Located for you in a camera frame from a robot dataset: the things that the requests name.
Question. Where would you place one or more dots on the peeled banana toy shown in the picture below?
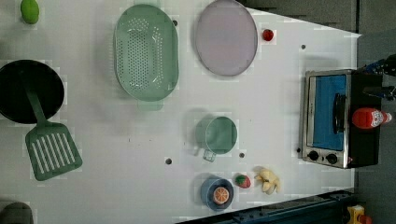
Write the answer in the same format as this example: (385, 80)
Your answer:
(270, 181)

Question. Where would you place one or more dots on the green plastic cup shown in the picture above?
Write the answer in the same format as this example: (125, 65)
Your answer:
(216, 136)

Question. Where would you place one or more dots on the red plush ketchup bottle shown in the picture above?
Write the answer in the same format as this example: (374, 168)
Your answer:
(368, 118)

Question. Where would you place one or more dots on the lilac round plate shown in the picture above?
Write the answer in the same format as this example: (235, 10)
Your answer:
(226, 38)

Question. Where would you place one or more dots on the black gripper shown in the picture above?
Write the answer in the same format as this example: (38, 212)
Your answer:
(382, 67)

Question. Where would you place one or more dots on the black frying pan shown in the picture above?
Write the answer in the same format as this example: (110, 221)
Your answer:
(21, 76)

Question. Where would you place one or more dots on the yellow red clamp object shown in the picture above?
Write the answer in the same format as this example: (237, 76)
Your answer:
(358, 216)

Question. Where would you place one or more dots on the blue metal frame rail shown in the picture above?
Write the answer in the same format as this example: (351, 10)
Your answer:
(327, 208)

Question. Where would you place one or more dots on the green slotted spatula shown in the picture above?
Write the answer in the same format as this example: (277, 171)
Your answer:
(51, 148)

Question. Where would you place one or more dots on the red green strawberry toy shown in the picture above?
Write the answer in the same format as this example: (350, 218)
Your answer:
(242, 181)

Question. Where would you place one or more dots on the orange slice toy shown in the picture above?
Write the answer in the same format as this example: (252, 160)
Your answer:
(221, 195)

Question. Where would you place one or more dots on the grey object at corner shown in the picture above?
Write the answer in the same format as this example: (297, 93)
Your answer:
(17, 213)

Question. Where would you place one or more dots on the silver toaster oven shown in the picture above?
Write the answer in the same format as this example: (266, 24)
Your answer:
(329, 135)

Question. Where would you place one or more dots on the green lime toy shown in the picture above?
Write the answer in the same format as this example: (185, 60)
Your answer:
(30, 11)

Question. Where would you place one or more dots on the green perforated colander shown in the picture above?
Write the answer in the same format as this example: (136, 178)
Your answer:
(146, 53)

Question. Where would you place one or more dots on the small red strawberry toy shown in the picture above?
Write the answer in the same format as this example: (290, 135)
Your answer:
(267, 35)

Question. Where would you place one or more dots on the blue bowl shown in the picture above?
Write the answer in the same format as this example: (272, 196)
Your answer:
(208, 189)

